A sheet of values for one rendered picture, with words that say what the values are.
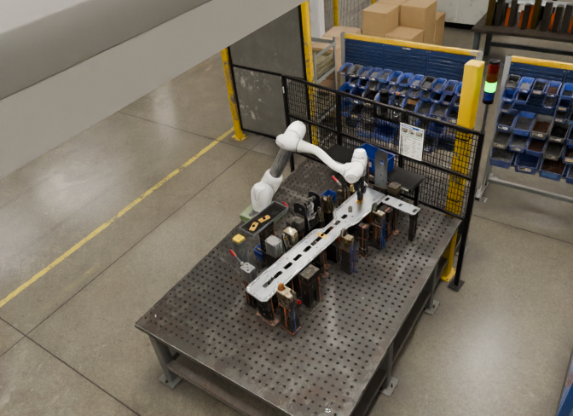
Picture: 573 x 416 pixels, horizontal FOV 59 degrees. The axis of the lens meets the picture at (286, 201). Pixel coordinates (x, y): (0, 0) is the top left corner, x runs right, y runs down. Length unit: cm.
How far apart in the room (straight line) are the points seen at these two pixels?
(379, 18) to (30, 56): 733
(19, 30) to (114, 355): 422
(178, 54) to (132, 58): 6
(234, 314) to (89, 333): 164
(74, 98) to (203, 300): 330
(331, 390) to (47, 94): 287
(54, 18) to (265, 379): 294
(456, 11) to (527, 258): 592
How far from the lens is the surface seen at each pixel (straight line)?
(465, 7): 999
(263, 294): 329
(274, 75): 598
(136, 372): 442
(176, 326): 366
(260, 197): 411
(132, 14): 54
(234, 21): 66
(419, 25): 792
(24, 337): 512
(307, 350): 337
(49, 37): 49
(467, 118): 380
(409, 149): 413
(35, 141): 50
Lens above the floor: 345
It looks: 38 degrees down
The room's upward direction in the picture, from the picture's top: 7 degrees counter-clockwise
